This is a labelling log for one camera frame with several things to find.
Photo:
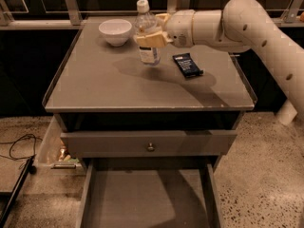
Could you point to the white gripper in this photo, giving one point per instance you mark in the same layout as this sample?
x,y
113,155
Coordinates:
x,y
180,28

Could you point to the clear plastic tea bottle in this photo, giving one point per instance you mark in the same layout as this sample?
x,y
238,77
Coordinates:
x,y
146,23

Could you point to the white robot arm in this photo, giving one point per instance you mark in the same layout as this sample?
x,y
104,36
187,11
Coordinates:
x,y
241,25

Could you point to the grey top drawer with knob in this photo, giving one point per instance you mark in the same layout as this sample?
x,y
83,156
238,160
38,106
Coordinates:
x,y
133,144

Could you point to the open grey middle drawer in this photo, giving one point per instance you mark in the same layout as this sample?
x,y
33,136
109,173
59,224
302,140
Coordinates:
x,y
150,193

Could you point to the dark blue snack bar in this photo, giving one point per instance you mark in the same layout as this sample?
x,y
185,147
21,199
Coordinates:
x,y
187,66

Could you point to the white ceramic bowl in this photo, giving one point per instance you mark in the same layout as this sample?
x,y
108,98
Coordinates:
x,y
115,31

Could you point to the grey cabinet with glass top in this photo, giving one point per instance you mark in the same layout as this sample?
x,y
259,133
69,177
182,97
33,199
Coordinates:
x,y
105,88

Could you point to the clear plastic storage bin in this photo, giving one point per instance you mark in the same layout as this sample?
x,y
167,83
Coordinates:
x,y
48,154

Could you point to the metal window rail frame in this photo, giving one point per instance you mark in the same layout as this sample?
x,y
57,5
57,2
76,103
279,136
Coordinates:
x,y
63,14

